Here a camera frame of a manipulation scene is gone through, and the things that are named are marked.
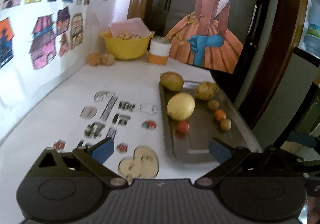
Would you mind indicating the orange mandarin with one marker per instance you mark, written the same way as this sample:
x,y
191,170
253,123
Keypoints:
x,y
219,115

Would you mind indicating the small brown-green round fruit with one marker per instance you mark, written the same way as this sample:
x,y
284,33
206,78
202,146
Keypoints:
x,y
213,105

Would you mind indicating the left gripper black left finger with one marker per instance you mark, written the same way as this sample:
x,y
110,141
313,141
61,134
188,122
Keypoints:
x,y
94,157

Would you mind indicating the pink purple house drawing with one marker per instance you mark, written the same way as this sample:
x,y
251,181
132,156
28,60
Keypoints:
x,y
43,48

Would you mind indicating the yellow plastic bowl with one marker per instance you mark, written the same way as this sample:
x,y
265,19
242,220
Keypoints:
x,y
126,49

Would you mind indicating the tan striped melon by bowl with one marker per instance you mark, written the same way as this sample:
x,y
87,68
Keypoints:
x,y
107,59

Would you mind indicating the orange fruit by bowl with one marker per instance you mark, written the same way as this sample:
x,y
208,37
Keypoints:
x,y
94,59

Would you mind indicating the large yellow melon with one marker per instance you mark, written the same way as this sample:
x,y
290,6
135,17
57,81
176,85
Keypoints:
x,y
181,106

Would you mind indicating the painting of woman in dress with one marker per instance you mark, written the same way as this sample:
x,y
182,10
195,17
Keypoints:
x,y
213,35

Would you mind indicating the striped pepino melon in bowl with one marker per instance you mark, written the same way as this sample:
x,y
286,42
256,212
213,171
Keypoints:
x,y
123,35

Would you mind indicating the dark purple house drawing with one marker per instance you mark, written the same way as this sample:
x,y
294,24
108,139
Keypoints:
x,y
62,21

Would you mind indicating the brown-yellow mango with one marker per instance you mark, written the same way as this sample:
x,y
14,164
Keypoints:
x,y
172,81

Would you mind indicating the metal tray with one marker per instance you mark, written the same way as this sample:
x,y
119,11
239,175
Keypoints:
x,y
193,147

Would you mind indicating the water bottle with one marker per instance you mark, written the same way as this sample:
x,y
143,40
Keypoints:
x,y
310,39

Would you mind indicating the white and orange cup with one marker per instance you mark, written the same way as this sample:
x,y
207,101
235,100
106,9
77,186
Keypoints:
x,y
159,50

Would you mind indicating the yellow lumpy potato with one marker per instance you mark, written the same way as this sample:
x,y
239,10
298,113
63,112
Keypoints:
x,y
205,91

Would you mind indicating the small red tomato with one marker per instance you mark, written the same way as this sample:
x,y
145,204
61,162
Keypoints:
x,y
183,127

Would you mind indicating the beige striped house drawing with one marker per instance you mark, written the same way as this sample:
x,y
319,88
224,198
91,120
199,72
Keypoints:
x,y
77,30

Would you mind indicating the white foam tray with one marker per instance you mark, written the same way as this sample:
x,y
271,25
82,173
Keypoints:
x,y
133,26

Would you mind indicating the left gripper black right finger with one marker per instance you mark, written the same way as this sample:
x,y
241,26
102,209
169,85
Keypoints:
x,y
229,159

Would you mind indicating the small brown pink house drawing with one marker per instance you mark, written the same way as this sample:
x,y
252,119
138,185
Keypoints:
x,y
64,45

